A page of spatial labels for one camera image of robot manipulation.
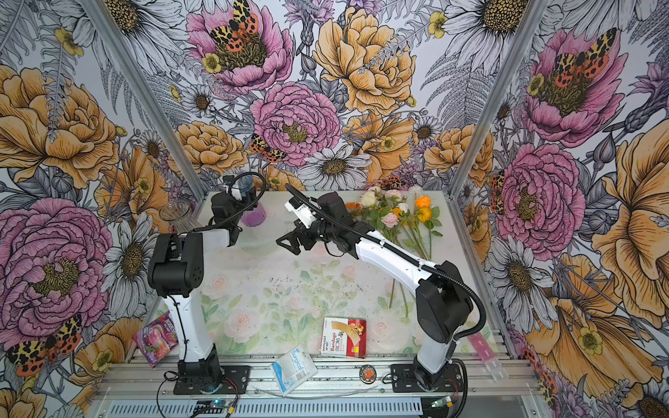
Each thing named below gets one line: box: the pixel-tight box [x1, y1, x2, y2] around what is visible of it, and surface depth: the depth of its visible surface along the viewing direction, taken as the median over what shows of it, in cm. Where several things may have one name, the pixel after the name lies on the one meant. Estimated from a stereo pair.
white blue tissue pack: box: [271, 345, 318, 398], surface depth 78 cm
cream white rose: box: [359, 190, 378, 209], surface depth 110 cm
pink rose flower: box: [385, 188, 402, 202], surface depth 118 cm
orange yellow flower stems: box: [405, 195, 444, 261], surface depth 111 cm
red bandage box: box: [320, 316, 367, 359], surface depth 80 cm
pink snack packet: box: [132, 310, 179, 369], surface depth 81 cm
